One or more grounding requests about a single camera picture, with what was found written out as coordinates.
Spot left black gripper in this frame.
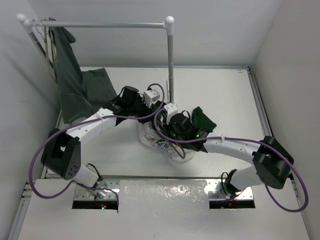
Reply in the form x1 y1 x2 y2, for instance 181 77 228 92
127 97 154 125

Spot green and white t-shirt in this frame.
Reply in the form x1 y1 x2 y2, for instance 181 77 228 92
138 103 217 164

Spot wooden clothes hanger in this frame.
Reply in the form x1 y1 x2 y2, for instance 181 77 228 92
167 141 186 160

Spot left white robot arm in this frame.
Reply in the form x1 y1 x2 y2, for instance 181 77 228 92
41 86 160 188

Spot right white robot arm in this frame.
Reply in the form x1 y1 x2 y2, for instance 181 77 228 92
153 109 294 200

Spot grey t-shirt on hanger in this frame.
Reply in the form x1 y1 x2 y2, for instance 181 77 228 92
48 27 117 124

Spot wooden hanger under grey shirt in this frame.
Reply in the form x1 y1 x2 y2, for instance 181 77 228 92
43 27 58 84

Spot white foam front panel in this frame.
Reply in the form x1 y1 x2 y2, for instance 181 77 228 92
19 180 309 240

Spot white and silver clothes rack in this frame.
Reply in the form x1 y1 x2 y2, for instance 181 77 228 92
16 13 175 104

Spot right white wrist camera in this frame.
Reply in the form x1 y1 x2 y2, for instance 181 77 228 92
163 103 179 124

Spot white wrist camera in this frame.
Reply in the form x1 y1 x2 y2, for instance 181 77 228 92
143 89 160 108
163 103 179 124

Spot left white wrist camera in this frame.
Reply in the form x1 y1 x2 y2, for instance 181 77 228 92
143 89 160 108

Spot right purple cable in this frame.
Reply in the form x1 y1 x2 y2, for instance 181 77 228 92
154 109 310 213

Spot purple cable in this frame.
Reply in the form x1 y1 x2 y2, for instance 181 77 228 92
154 109 310 213
29 83 166 208

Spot spare wire hanger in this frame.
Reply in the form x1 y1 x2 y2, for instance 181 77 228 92
32 19 45 42

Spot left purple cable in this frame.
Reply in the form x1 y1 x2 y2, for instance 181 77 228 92
29 83 166 208

